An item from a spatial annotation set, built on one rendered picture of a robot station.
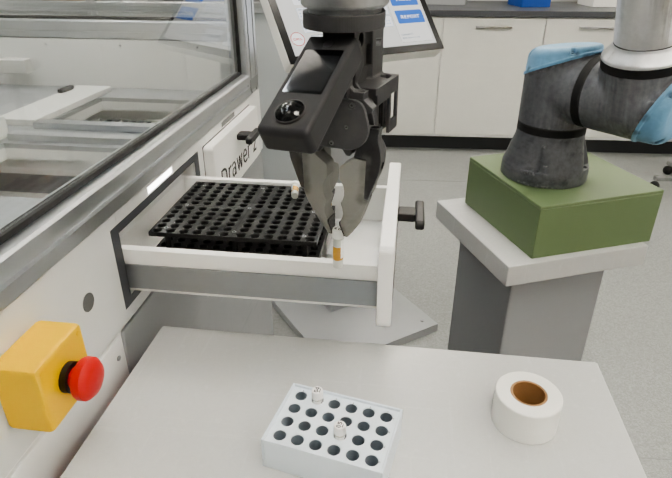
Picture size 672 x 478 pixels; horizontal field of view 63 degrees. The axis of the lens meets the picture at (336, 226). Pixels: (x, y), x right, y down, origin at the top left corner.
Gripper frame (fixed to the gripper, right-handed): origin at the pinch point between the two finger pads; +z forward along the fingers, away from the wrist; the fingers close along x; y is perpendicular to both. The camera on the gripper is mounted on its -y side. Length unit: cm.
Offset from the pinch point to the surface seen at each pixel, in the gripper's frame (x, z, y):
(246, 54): 46, -2, 56
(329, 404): -1.6, 18.8, -5.5
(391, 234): -2.5, 5.7, 10.0
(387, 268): -3.5, 8.0, 6.4
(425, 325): 16, 100, 109
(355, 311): 42, 99, 106
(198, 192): 30.3, 9.0, 15.9
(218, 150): 36.4, 8.2, 29.9
